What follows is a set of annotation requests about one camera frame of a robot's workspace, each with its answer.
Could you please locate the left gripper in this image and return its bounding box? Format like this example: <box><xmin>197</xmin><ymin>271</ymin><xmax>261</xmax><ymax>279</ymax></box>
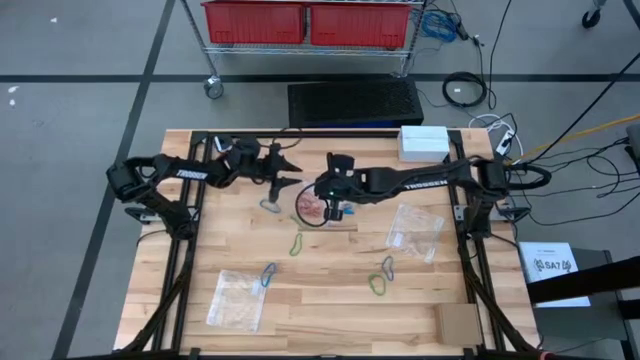
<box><xmin>227</xmin><ymin>135</ymin><xmax>304</xmax><ymax>205</ymax></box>

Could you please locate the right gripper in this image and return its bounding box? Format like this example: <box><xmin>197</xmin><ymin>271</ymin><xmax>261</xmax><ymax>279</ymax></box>
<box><xmin>313</xmin><ymin>167</ymin><xmax>374</xmax><ymax>223</ymax></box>

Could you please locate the clear plastic zip bag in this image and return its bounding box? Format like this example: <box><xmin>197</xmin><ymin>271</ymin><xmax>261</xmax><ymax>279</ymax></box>
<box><xmin>205</xmin><ymin>268</ymin><xmax>270</xmax><ymax>335</ymax></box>
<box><xmin>383</xmin><ymin>202</ymin><xmax>447</xmax><ymax>265</ymax></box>
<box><xmin>293</xmin><ymin>187</ymin><xmax>335</xmax><ymax>229</ymax></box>

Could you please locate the black perforated floor mat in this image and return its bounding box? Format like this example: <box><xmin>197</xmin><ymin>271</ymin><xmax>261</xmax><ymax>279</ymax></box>
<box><xmin>286</xmin><ymin>78</ymin><xmax>426</xmax><ymax>129</ymax></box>

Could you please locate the white box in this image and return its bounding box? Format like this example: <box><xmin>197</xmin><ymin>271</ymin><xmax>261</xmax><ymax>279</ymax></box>
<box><xmin>397</xmin><ymin>125</ymin><xmax>452</xmax><ymax>164</ymax></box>

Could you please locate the red plastic bin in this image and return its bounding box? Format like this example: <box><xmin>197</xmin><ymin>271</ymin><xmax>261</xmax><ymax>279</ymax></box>
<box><xmin>308</xmin><ymin>2</ymin><xmax>412</xmax><ymax>50</ymax></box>
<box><xmin>201</xmin><ymin>0</ymin><xmax>307</xmax><ymax>46</ymax></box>

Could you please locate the brown cardboard piece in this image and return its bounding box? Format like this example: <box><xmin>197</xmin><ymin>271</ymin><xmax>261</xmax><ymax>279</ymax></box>
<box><xmin>432</xmin><ymin>302</ymin><xmax>485</xmax><ymax>348</ymax></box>

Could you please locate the white power strip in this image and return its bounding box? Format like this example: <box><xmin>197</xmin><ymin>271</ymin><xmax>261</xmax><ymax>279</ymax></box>
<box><xmin>494</xmin><ymin>128</ymin><xmax>516</xmax><ymax>158</ymax></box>

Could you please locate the white printed booklet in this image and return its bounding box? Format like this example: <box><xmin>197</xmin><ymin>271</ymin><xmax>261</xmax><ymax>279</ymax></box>
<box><xmin>517</xmin><ymin>241</ymin><xmax>593</xmax><ymax>309</ymax></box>

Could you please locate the black bar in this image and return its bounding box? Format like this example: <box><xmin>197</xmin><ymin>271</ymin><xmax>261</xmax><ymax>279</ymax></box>
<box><xmin>526</xmin><ymin>256</ymin><xmax>640</xmax><ymax>306</ymax></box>

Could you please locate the grey cart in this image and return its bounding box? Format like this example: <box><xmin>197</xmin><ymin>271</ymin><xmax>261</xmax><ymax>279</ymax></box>
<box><xmin>528</xmin><ymin>247</ymin><xmax>640</xmax><ymax>360</ymax></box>

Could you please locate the black caster wheel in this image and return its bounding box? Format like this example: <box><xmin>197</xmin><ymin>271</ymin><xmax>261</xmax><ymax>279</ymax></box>
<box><xmin>580</xmin><ymin>0</ymin><xmax>603</xmax><ymax>30</ymax></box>

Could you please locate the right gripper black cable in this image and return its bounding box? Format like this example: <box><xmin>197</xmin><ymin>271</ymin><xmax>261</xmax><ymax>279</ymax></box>
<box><xmin>294</xmin><ymin>181</ymin><xmax>332</xmax><ymax>229</ymax></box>

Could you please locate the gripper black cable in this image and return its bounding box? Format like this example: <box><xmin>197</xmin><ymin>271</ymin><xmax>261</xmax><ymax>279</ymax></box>
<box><xmin>294</xmin><ymin>181</ymin><xmax>332</xmax><ymax>229</ymax></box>
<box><xmin>272</xmin><ymin>126</ymin><xmax>304</xmax><ymax>151</ymax></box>

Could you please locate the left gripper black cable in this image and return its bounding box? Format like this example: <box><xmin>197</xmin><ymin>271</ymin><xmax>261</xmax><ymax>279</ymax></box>
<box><xmin>272</xmin><ymin>126</ymin><xmax>304</xmax><ymax>151</ymax></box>

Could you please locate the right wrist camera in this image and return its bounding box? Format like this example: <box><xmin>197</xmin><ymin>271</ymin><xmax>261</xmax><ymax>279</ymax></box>
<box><xmin>326</xmin><ymin>153</ymin><xmax>356</xmax><ymax>177</ymax></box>

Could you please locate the black aluminium table frame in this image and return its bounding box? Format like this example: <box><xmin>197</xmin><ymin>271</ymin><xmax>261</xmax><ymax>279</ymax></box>
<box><xmin>119</xmin><ymin>128</ymin><xmax>544</xmax><ymax>360</ymax></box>

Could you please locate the metal wire shelving rack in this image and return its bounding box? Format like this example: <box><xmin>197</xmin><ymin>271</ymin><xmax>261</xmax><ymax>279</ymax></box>
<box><xmin>178</xmin><ymin>0</ymin><xmax>430</xmax><ymax>100</ymax></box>

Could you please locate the black coiled cable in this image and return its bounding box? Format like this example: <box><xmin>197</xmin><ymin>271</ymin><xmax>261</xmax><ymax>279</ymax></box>
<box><xmin>441</xmin><ymin>70</ymin><xmax>489</xmax><ymax>109</ymax></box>

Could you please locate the white cable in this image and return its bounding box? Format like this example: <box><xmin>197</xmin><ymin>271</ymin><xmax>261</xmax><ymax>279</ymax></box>
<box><xmin>468</xmin><ymin>113</ymin><xmax>525</xmax><ymax>162</ymax></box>

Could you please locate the thick black looped cable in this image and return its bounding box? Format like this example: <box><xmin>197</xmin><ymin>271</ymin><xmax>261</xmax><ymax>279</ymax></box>
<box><xmin>498</xmin><ymin>162</ymin><xmax>553</xmax><ymax>192</ymax></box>

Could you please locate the blue coiled cable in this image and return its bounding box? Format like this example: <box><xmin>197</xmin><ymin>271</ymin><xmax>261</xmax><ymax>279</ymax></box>
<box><xmin>421</xmin><ymin>9</ymin><xmax>460</xmax><ymax>45</ymax></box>

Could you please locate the thin black floor cable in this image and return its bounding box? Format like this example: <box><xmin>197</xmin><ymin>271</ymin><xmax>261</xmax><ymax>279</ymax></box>
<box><xmin>487</xmin><ymin>0</ymin><xmax>514</xmax><ymax>112</ymax></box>

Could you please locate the thick black diagonal cable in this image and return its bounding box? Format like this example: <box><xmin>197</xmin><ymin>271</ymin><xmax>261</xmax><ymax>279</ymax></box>
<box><xmin>523</xmin><ymin>49</ymin><xmax>640</xmax><ymax>165</ymax></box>

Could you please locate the yellow cable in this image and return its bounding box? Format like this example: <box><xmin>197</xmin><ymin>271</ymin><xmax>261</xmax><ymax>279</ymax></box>
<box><xmin>498</xmin><ymin>113</ymin><xmax>640</xmax><ymax>167</ymax></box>

